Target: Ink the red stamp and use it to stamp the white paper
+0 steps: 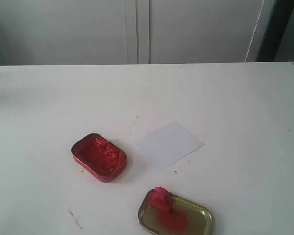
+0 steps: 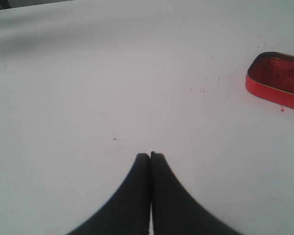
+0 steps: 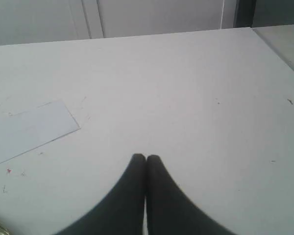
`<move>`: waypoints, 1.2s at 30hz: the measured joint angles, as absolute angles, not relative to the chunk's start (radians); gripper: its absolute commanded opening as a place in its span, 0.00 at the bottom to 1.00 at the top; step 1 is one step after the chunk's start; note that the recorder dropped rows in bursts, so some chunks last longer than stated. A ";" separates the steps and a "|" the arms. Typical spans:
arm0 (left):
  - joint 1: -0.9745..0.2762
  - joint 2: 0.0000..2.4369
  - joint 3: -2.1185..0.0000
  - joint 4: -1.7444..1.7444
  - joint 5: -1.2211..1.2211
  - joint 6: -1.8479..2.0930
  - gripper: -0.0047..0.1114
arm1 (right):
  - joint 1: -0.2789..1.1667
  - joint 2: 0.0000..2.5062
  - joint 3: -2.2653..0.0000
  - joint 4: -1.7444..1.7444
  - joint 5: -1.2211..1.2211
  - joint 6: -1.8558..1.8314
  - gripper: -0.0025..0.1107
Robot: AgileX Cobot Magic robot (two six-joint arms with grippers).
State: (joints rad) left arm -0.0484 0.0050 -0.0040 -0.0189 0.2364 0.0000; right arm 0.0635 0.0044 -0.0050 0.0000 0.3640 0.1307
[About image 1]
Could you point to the red rubber stamp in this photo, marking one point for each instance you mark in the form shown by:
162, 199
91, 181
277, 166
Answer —
161, 199

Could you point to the red ink pad tin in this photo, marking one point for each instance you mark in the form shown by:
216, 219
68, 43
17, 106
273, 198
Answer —
99, 157

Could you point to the white paper card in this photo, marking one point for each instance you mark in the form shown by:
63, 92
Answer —
167, 145

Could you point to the gold tin lid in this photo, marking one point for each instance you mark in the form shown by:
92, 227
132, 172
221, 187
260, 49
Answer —
185, 218

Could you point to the white cabinet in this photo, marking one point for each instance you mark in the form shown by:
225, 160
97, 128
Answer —
69, 32

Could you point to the dark vertical post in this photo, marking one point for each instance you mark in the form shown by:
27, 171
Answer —
275, 30

